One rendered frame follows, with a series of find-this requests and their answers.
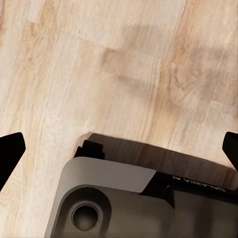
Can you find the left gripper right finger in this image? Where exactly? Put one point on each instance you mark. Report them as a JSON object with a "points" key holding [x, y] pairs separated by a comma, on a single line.
{"points": [[230, 148]]}

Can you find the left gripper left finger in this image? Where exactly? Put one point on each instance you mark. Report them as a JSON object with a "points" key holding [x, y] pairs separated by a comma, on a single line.
{"points": [[12, 147]]}

